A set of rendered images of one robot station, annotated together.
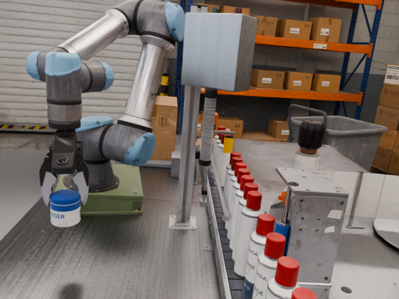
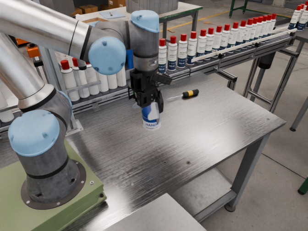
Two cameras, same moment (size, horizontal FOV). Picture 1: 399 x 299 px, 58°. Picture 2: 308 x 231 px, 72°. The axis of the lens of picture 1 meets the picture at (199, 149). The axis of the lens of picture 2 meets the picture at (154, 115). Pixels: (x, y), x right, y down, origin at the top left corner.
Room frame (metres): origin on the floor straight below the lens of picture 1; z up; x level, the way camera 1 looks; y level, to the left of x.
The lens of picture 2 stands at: (1.08, 0.86, 1.49)
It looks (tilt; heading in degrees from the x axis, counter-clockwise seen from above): 39 degrees down; 242
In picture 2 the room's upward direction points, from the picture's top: straight up
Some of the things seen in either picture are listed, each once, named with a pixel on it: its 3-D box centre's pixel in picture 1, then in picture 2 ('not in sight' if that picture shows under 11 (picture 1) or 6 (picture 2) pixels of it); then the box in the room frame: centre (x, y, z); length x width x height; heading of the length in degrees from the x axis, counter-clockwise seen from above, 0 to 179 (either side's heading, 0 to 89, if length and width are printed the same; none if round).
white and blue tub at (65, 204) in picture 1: (65, 207); (151, 118); (0.79, 0.31, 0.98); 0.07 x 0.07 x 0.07
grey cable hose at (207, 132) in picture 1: (208, 128); (77, 44); (0.95, -0.02, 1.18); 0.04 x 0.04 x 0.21
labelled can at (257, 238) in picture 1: (259, 263); not in sight; (0.63, -0.14, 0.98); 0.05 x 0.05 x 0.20
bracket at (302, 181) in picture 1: (309, 180); not in sight; (0.70, -0.23, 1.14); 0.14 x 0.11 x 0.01; 4
